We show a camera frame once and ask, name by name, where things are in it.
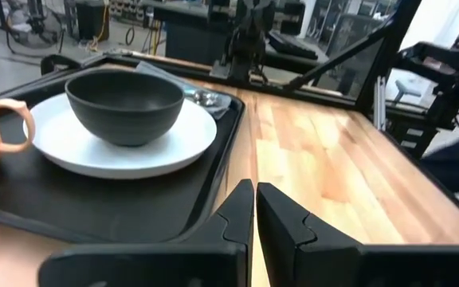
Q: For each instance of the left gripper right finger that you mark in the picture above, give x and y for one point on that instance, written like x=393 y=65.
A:
x=333 y=267

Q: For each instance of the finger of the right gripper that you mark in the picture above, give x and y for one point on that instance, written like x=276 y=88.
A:
x=221 y=10
x=293 y=16

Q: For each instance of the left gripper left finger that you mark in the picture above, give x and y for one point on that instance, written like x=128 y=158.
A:
x=154 y=263

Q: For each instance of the grey cloth napkin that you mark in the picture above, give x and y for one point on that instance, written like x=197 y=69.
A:
x=223 y=104

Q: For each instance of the white round plate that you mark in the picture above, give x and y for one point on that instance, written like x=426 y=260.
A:
x=74 y=155

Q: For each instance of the dark grey bowl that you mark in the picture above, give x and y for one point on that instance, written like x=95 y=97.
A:
x=126 y=111

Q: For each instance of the black plastic serving tray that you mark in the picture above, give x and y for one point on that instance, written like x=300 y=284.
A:
x=74 y=207

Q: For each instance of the black keyboard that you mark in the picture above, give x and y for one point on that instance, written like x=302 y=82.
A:
x=293 y=45

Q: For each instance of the red parts bin rack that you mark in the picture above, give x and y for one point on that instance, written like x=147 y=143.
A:
x=126 y=6

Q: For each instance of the silver aluminium extrusion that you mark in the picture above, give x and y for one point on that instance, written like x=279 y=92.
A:
x=379 y=103

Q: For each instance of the black waste bin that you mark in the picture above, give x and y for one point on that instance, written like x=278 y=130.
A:
x=92 y=20

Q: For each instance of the grey stool base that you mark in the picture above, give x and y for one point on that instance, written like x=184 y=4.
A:
x=406 y=85

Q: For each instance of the black equipment stand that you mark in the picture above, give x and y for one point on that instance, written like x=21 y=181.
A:
x=444 y=79

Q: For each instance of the black curved clamp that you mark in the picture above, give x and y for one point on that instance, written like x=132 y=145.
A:
x=54 y=59

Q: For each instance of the black floor fan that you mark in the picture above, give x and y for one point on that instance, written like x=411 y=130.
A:
x=34 y=32

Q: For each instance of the black diagonal frame strut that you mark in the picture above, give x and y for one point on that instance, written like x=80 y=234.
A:
x=333 y=60

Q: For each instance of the black table frame rail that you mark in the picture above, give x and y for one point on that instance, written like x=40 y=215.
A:
x=313 y=93

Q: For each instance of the black frame post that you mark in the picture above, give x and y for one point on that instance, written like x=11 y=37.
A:
x=385 y=60

